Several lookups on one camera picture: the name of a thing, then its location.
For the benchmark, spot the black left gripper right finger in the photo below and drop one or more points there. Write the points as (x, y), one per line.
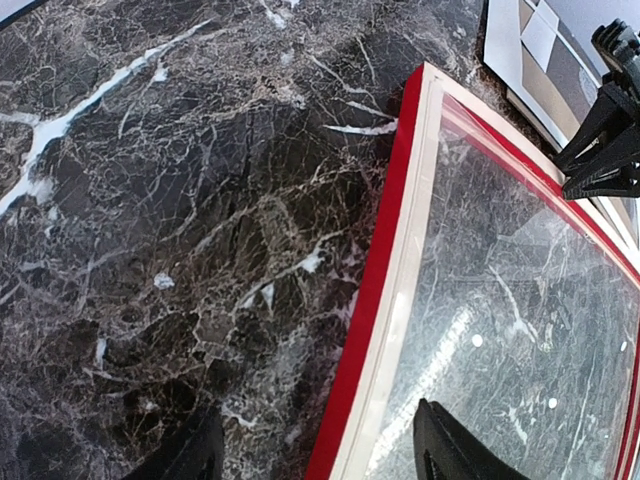
(445, 449)

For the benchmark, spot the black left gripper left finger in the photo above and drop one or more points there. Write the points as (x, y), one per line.
(194, 451)

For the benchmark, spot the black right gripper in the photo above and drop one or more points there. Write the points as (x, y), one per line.
(607, 142)

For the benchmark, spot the dark flower photo print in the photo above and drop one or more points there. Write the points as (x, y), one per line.
(575, 67)

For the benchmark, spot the red wooden picture frame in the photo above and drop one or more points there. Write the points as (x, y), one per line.
(350, 424)

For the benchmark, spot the brown cardboard backing board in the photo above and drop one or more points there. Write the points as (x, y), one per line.
(536, 82)

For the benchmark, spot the clear acrylic sheet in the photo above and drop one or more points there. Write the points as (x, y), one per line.
(516, 321)

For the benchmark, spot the white photo mat board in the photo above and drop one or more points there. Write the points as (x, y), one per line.
(498, 50)

